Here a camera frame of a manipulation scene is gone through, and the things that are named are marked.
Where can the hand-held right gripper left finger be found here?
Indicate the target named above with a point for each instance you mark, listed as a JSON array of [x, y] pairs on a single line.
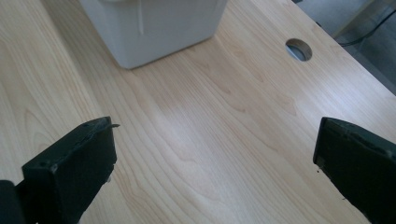
[[71, 174]]

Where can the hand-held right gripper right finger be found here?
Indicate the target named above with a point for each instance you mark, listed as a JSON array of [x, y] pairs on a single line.
[[361, 168]]

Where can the white plastic storage box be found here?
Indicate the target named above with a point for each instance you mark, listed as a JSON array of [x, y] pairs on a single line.
[[155, 31]]

